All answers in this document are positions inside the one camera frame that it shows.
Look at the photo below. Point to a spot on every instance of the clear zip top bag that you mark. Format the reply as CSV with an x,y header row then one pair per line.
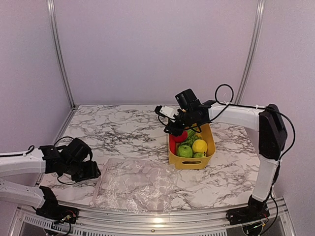
x,y
135,185

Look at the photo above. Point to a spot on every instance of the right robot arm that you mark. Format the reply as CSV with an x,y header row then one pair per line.
x,y
264,125

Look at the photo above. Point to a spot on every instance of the green pear toy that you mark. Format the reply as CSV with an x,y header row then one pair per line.
x,y
200,155

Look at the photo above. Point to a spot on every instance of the aluminium front rail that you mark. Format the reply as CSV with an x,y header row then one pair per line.
x,y
98,222

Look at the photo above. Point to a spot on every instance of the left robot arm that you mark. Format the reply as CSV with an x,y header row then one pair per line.
x,y
27,162

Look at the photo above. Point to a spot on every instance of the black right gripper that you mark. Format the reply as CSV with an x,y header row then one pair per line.
x,y
173,130

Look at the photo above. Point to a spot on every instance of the aluminium frame post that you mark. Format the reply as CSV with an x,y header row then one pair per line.
x,y
59,55
252,50

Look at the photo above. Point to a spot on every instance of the yellow lemon toy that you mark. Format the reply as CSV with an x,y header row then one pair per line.
x,y
199,146

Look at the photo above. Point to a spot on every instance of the green grapes toy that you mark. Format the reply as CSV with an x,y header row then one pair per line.
x,y
189,141

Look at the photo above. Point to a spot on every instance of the yellow plastic basket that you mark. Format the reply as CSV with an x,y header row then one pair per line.
x,y
195,163

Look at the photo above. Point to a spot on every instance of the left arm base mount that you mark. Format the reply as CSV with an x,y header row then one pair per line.
x,y
60,214

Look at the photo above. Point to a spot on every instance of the left aluminium frame post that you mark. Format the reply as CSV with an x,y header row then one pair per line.
x,y
59,55

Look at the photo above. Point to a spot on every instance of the green bitter gourd toy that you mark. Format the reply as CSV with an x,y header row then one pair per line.
x,y
192,135

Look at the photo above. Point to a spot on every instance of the green apple toy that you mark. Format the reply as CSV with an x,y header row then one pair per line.
x,y
184,151

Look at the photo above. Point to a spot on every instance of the orange carrot toy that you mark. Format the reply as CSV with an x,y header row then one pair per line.
x,y
172,145

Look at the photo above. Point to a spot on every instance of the red apple toy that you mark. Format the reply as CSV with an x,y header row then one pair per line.
x,y
181,138

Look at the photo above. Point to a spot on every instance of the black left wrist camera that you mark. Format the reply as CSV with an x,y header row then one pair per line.
x,y
78,150

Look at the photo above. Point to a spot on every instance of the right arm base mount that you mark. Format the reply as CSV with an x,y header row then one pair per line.
x,y
246,214

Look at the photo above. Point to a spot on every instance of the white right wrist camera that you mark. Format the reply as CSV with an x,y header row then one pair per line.
x,y
167,112

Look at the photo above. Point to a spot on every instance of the right aluminium frame post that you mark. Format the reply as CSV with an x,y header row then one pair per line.
x,y
252,50

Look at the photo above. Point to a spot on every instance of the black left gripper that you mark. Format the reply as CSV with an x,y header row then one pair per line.
x,y
91,172

